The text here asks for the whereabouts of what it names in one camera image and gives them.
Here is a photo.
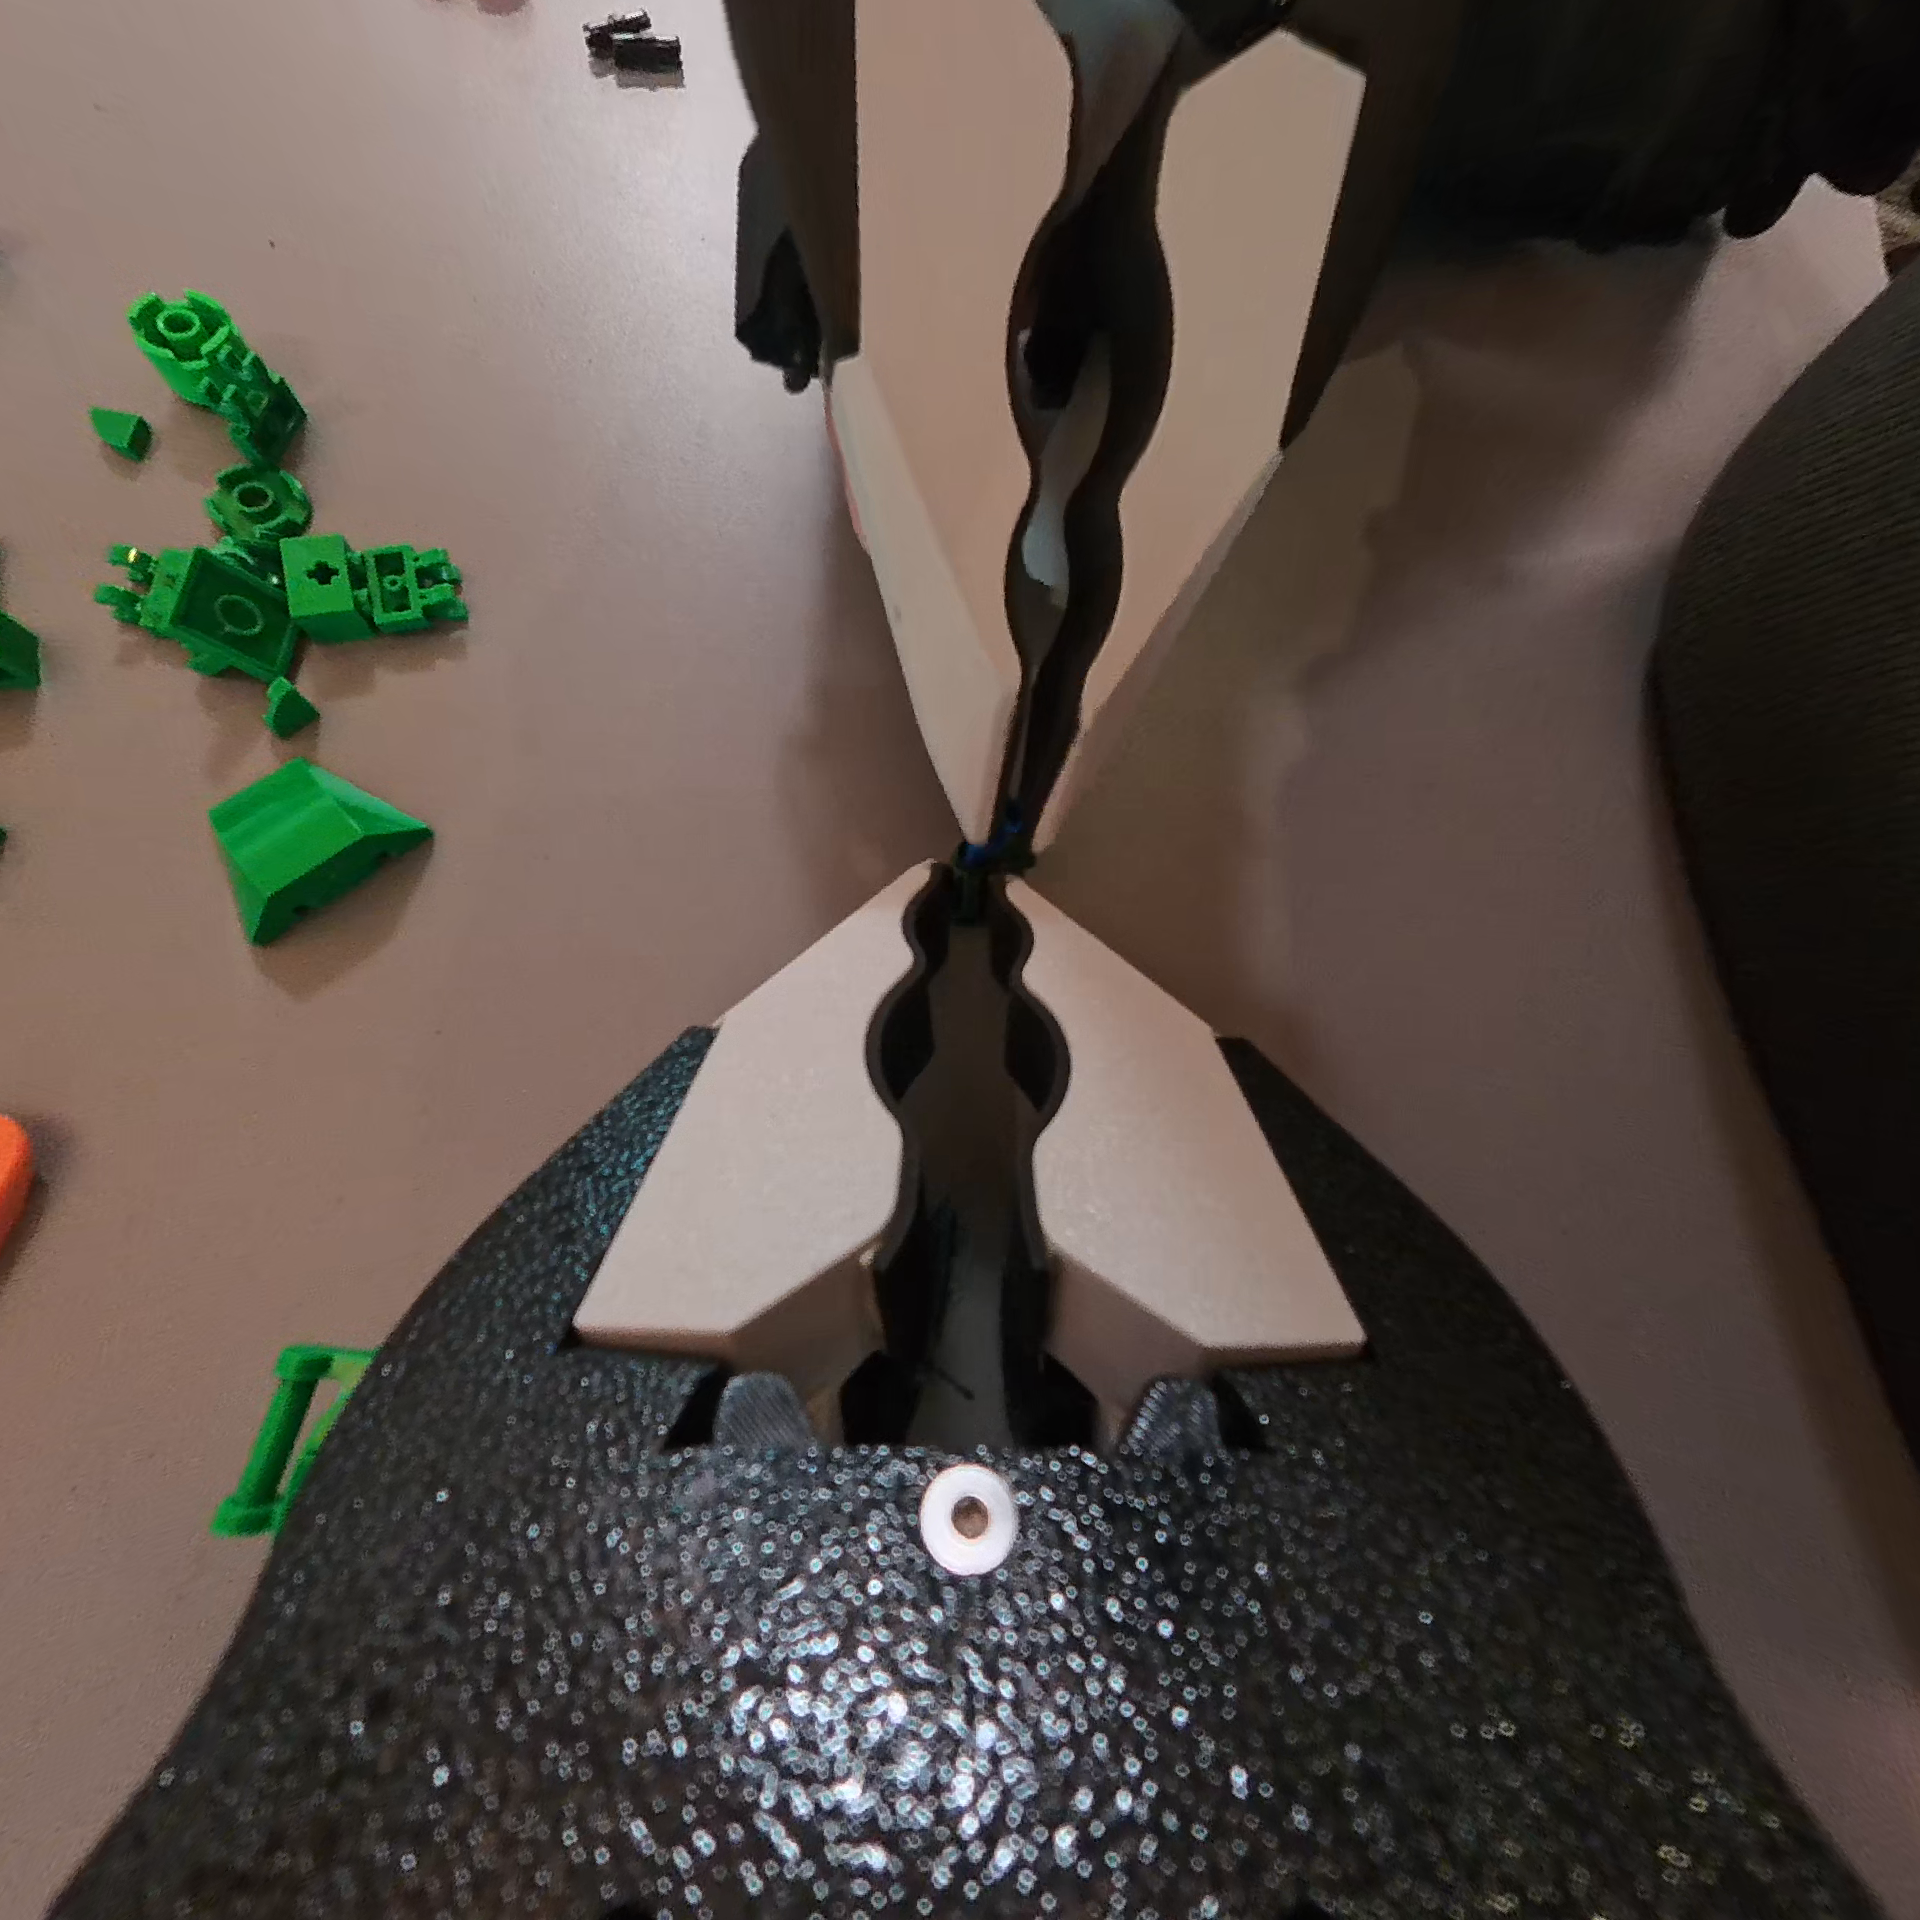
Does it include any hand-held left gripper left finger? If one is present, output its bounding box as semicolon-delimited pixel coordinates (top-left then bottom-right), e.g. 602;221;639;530
573;859;971;1419

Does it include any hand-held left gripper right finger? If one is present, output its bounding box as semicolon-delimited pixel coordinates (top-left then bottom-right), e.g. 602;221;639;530
979;876;1371;1423

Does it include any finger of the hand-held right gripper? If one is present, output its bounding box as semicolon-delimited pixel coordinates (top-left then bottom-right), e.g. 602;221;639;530
1002;0;1371;850
823;0;1084;850

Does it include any grey desk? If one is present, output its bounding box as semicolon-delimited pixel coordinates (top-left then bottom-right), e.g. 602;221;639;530
0;0;1920;1920

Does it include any green transparent brick model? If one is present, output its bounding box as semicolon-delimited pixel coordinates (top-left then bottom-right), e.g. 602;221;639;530
209;1341;380;1542

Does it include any large green slope brick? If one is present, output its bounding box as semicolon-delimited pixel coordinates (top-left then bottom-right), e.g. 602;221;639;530
205;759;433;946

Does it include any green round stud brick stack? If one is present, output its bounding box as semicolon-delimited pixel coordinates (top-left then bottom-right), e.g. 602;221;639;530
129;288;309;459

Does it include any green hinged brick assembly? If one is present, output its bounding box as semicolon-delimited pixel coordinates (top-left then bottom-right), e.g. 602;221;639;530
94;532;470;686

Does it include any person's torso in dark sweater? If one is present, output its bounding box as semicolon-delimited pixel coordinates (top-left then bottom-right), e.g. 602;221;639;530
1647;267;1920;1483

